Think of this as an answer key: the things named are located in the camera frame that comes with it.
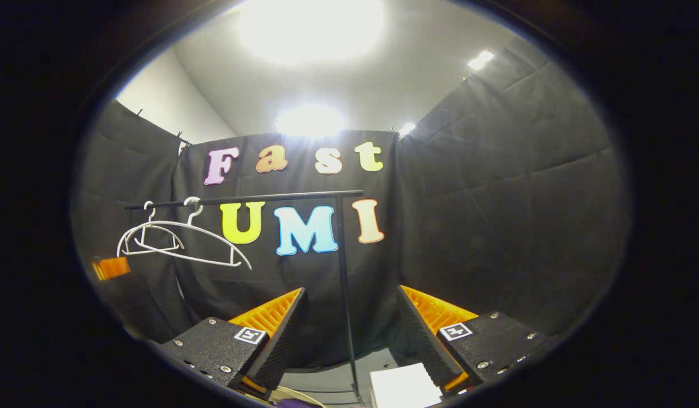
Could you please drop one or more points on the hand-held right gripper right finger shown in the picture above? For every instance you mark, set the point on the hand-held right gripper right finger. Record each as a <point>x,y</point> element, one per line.
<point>417,340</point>

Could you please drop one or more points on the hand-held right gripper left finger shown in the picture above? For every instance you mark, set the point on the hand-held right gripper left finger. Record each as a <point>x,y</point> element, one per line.
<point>284,340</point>

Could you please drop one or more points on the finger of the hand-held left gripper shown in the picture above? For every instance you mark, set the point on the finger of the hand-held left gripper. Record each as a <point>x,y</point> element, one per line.
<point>111,267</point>

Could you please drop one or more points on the beige laundry hamper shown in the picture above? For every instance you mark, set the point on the beige laundry hamper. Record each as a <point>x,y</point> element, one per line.
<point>301,394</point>

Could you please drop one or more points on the purple ribbed jacket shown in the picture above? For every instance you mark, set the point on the purple ribbed jacket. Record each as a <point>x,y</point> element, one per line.
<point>295,404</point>

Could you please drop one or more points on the white clothes hanger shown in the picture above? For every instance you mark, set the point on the white clothes hanger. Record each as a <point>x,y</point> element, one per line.
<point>151,218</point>
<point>213,261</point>

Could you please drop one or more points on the black clothes rack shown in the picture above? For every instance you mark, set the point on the black clothes rack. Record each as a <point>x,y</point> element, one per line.
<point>343,283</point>

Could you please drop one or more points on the black backdrop cloth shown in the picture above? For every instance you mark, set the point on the black backdrop cloth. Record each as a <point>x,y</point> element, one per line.
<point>496,198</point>

